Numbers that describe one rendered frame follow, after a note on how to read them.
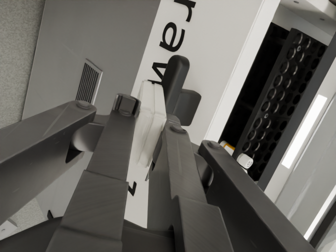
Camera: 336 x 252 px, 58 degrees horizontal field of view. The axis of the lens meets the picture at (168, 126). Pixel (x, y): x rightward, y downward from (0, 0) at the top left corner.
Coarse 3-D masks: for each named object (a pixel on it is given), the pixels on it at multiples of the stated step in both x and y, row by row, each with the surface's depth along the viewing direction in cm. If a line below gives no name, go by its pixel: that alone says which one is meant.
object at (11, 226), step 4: (8, 220) 124; (12, 220) 128; (4, 224) 123; (8, 224) 124; (12, 224) 126; (16, 224) 129; (0, 228) 123; (4, 228) 124; (8, 228) 125; (12, 228) 126; (0, 232) 124; (4, 232) 125; (8, 232) 126; (0, 236) 125; (4, 236) 126
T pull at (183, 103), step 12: (168, 60) 21; (180, 60) 20; (168, 72) 21; (180, 72) 21; (168, 84) 21; (180, 84) 21; (168, 96) 21; (180, 96) 22; (192, 96) 23; (168, 108) 22; (180, 108) 22; (192, 108) 23; (180, 120) 23
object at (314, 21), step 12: (288, 0) 31; (300, 0) 29; (312, 0) 28; (324, 0) 30; (276, 12) 35; (288, 12) 37; (300, 12) 35; (312, 12) 33; (324, 12) 31; (288, 24) 38; (300, 24) 39; (312, 24) 41; (324, 24) 37; (312, 36) 42; (324, 36) 44
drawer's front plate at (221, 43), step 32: (192, 0) 25; (224, 0) 22; (256, 0) 20; (160, 32) 28; (192, 32) 24; (224, 32) 22; (256, 32) 21; (192, 64) 24; (224, 64) 22; (224, 96) 22; (192, 128) 24; (128, 192) 30
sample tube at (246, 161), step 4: (224, 140) 35; (220, 144) 35; (224, 144) 34; (228, 144) 34; (228, 148) 34; (232, 148) 34; (228, 152) 34; (232, 152) 33; (240, 156) 33; (244, 156) 32; (248, 156) 33; (236, 160) 33; (240, 160) 32; (244, 160) 32; (248, 160) 32; (252, 160) 32; (240, 164) 33; (244, 164) 32; (248, 164) 32
